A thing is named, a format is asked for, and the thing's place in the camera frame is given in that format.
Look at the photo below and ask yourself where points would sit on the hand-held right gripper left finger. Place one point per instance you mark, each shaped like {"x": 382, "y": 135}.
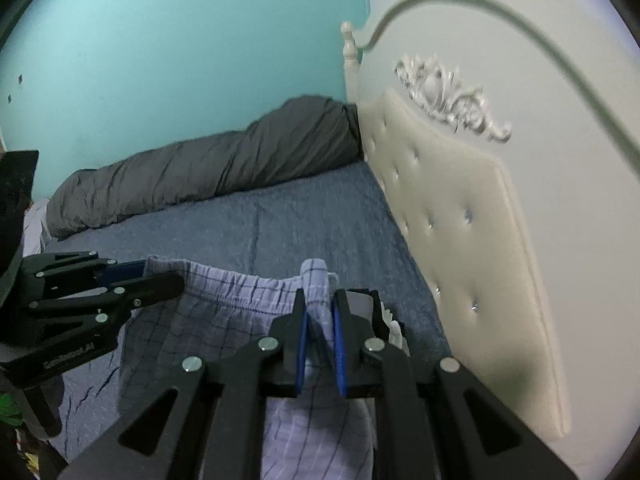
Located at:
{"x": 301, "y": 350}

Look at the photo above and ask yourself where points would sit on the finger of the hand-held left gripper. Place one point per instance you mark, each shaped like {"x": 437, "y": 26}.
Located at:
{"x": 150, "y": 290}
{"x": 127, "y": 270}

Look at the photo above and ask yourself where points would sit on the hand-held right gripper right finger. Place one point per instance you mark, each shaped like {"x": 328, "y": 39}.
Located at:
{"x": 340, "y": 350}

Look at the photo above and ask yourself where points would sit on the light plaid shorts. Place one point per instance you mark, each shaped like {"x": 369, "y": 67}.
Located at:
{"x": 225, "y": 300}

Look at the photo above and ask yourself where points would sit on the person's left hand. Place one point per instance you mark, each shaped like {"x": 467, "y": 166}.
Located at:
{"x": 42, "y": 405}

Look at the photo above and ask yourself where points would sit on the light grey cloth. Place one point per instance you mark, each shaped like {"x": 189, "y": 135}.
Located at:
{"x": 35, "y": 230}

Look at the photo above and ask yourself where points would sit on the dark grey rolled duvet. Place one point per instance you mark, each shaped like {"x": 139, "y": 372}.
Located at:
{"x": 200, "y": 170}

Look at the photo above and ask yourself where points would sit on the blue-grey bed sheet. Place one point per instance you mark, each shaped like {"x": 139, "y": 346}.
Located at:
{"x": 300, "y": 220}

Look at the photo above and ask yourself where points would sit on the cream tufted headboard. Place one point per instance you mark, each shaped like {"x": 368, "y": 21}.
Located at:
{"x": 450, "y": 210}

